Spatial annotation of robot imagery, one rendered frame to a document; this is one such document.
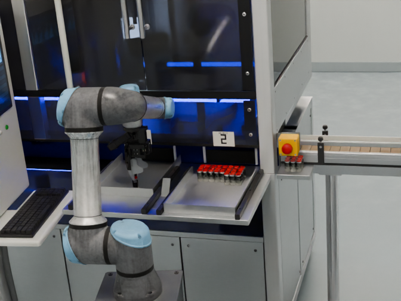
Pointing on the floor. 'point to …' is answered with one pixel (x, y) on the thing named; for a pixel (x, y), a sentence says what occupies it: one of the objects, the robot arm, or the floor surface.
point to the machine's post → (267, 145)
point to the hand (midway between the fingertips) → (133, 175)
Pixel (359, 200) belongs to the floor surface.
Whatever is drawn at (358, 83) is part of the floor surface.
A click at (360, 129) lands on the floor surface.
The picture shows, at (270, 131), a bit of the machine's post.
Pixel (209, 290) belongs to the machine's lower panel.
